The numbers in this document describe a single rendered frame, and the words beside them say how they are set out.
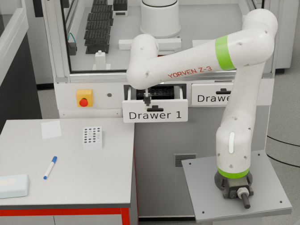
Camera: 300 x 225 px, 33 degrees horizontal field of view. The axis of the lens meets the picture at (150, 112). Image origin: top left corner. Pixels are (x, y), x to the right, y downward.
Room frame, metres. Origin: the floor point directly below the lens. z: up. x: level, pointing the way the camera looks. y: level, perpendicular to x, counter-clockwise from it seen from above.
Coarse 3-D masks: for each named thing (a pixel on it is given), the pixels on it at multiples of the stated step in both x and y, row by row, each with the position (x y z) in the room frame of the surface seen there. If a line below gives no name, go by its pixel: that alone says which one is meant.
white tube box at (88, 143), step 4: (84, 128) 1.91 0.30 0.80; (88, 128) 1.90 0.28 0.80; (92, 128) 1.90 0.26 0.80; (96, 128) 1.90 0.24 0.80; (100, 128) 1.90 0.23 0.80; (84, 132) 1.88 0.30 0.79; (92, 132) 1.87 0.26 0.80; (96, 132) 1.87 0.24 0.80; (100, 132) 1.87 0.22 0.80; (84, 136) 1.84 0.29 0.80; (92, 136) 1.84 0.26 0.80; (96, 136) 1.84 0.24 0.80; (100, 136) 1.84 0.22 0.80; (84, 140) 1.81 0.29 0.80; (88, 140) 1.81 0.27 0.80; (92, 140) 1.81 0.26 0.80; (96, 140) 1.81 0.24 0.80; (100, 140) 1.81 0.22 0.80; (84, 144) 1.79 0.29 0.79; (88, 144) 1.79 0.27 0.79; (92, 144) 1.79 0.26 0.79; (96, 144) 1.79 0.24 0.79; (100, 144) 1.79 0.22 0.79; (84, 148) 1.79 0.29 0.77; (88, 148) 1.79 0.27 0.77; (92, 148) 1.79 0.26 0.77; (96, 148) 1.79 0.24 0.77; (100, 148) 1.79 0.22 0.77
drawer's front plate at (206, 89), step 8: (192, 88) 2.03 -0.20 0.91; (200, 88) 2.03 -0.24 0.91; (208, 88) 2.02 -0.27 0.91; (216, 88) 2.02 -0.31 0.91; (192, 96) 2.03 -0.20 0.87; (200, 96) 2.03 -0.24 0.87; (216, 96) 2.02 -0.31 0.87; (224, 96) 2.02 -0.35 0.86; (192, 104) 2.03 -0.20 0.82; (200, 104) 2.03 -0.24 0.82; (208, 104) 2.02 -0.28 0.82; (216, 104) 2.02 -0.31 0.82; (224, 104) 2.02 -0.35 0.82
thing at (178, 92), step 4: (132, 88) 2.17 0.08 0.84; (176, 88) 2.16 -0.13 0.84; (180, 88) 2.06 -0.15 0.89; (128, 92) 2.04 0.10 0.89; (132, 92) 2.13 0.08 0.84; (176, 92) 2.12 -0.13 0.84; (180, 92) 2.02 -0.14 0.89; (128, 96) 2.00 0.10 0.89; (132, 96) 2.10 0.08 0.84; (176, 96) 2.08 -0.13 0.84; (180, 96) 1.99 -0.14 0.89
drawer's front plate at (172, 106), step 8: (128, 104) 1.90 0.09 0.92; (136, 104) 1.90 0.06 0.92; (144, 104) 1.90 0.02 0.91; (152, 104) 1.90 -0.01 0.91; (160, 104) 1.90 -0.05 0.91; (168, 104) 1.90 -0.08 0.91; (176, 104) 1.90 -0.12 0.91; (184, 104) 1.90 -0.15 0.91; (128, 112) 1.90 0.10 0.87; (136, 112) 1.90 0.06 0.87; (144, 112) 1.90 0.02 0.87; (152, 112) 1.90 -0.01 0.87; (160, 112) 1.90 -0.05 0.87; (168, 112) 1.90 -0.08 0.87; (176, 112) 1.90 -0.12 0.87; (184, 112) 1.90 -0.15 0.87; (128, 120) 1.90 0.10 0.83; (136, 120) 1.90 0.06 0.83; (144, 120) 1.90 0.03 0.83; (152, 120) 1.90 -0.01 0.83; (160, 120) 1.90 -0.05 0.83; (168, 120) 1.90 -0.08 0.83; (176, 120) 1.90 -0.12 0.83; (184, 120) 1.90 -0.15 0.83
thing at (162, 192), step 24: (192, 120) 2.04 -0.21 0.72; (216, 120) 2.04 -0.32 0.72; (264, 120) 2.03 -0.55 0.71; (144, 144) 2.05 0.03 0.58; (168, 144) 2.05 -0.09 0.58; (192, 144) 2.04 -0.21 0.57; (264, 144) 2.03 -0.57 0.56; (144, 168) 2.05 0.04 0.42; (168, 168) 2.05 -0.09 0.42; (144, 192) 2.05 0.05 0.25; (168, 192) 2.05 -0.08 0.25; (144, 216) 2.06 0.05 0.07; (168, 216) 2.05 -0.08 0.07; (192, 216) 2.05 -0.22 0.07
